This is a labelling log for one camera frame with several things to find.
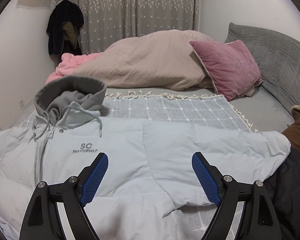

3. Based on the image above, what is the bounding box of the pink velvet pillow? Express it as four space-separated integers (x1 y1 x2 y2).
190 40 263 101

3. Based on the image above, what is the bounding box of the grey dotted curtain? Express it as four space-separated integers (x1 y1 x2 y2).
69 0 199 54

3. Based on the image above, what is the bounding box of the black garment on bed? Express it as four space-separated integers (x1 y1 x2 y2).
264 148 300 239

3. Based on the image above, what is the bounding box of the brown suede boot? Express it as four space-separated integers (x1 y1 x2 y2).
282 105 300 152

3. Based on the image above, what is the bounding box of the grey quilted headboard cover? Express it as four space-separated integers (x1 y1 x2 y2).
225 23 300 110

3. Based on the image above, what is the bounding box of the pink fleece blanket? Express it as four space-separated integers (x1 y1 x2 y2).
45 53 102 85

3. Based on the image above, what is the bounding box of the black hanging coat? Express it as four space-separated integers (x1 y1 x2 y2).
46 0 84 56

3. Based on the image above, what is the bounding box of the grey checked fringed blanket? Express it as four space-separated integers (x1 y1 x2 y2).
12 92 253 239

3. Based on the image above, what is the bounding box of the beige duvet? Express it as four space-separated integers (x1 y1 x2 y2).
74 29 212 91

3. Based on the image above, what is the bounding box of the light blue hooded puffer jacket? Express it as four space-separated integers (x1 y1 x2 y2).
0 76 291 239

